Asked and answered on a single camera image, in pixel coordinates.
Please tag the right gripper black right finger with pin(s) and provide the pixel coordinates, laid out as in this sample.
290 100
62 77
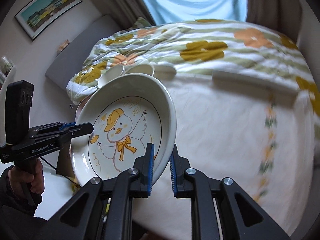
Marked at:
220 209

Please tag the right brown curtain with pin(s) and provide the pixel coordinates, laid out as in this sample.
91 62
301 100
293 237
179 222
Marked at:
284 16

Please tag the grey headboard cushion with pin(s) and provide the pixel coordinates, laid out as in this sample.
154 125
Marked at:
70 60

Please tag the duck pattern white plate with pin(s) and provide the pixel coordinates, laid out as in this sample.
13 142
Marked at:
127 113

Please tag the person's left hand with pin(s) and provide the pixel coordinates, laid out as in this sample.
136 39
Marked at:
17 178

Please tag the white bowl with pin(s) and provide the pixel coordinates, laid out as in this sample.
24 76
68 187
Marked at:
110 74

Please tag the white floral tablecloth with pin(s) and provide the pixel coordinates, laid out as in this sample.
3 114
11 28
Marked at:
263 140

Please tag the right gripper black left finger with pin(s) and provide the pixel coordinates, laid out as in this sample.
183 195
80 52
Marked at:
102 209

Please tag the framed landscape picture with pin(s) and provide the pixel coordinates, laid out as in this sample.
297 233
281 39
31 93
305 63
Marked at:
37 15

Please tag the cream bowl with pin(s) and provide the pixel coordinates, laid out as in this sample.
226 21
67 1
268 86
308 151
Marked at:
142 69

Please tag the small plush toy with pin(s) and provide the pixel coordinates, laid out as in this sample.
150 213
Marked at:
62 46

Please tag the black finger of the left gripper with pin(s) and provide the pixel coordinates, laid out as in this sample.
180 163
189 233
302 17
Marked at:
67 125
76 131

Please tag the floral striped quilt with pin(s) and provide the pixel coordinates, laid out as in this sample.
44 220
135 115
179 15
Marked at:
198 46

